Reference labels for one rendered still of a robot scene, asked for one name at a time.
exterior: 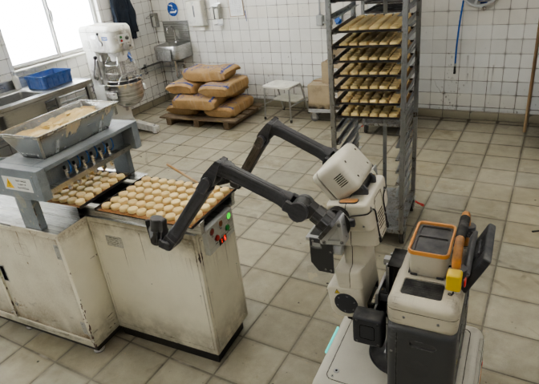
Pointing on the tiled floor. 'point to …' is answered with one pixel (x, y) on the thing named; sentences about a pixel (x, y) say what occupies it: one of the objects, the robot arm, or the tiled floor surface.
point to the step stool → (285, 94)
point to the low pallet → (212, 117)
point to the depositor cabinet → (56, 278)
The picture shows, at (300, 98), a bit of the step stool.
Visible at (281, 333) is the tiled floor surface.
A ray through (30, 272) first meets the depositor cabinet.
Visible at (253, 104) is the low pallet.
